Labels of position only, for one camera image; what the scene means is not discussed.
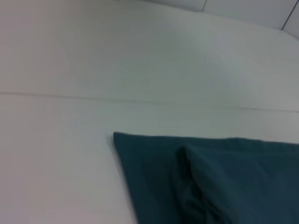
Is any teal T-shirt with beige print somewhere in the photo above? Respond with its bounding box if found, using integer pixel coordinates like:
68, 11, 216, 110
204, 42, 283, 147
113, 132, 299, 224

